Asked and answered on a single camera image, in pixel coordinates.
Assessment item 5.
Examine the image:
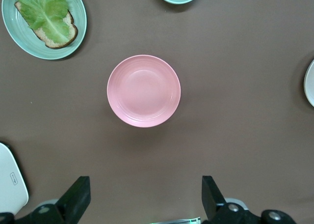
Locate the beige shallow bowl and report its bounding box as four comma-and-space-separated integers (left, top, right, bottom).
303, 58, 314, 107

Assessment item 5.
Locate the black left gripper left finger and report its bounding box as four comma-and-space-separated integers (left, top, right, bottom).
0, 176, 92, 224

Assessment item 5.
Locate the pink shallow bowl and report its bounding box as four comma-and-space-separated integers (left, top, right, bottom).
106, 54, 182, 128

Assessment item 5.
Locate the green ribbed plate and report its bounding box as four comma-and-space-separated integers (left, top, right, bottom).
1, 0, 88, 60

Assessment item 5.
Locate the brown crust bread slice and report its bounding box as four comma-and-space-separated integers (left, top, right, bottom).
14, 0, 79, 49

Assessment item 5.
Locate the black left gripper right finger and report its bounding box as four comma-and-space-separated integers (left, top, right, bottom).
202, 175, 298, 224

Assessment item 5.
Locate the green lettuce leaf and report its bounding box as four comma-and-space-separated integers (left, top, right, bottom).
8, 0, 69, 44

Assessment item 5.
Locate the white appliance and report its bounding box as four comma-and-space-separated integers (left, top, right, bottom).
0, 142, 29, 215

